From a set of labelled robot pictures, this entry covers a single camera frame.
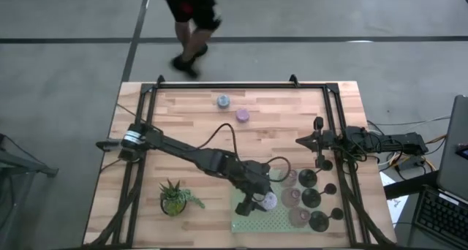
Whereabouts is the black aluminium table frame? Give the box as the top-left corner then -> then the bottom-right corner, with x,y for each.
83,74 -> 398,249

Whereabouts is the pink ceramic pot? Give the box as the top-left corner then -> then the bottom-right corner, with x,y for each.
235,108 -> 251,124

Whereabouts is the black keyboard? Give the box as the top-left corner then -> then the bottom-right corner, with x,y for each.
412,186 -> 468,249

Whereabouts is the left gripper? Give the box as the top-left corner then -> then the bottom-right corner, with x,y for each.
235,176 -> 273,217

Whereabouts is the white paper sheet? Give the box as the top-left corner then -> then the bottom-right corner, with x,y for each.
380,171 -> 410,221

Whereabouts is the pink ribbed glass candle holder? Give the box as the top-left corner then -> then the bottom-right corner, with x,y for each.
282,169 -> 299,188
287,207 -> 311,228
280,186 -> 301,208

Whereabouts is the green grape bunch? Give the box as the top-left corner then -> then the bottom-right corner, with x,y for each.
159,178 -> 205,217

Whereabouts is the black tall candlestick holder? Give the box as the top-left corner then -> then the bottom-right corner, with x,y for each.
298,159 -> 333,188
309,207 -> 344,232
301,183 -> 337,209

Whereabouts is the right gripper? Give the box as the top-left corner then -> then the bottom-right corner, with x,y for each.
295,116 -> 339,159

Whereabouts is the white blue floral candle tin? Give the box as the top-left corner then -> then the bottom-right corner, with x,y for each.
260,191 -> 279,211
216,94 -> 231,110

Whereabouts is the person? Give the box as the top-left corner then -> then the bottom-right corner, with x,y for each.
151,0 -> 222,79

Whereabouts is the green perforated metal shelf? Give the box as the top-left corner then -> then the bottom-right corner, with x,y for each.
230,167 -> 347,233

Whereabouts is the grey laptop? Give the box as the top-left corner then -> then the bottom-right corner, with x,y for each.
437,94 -> 468,202

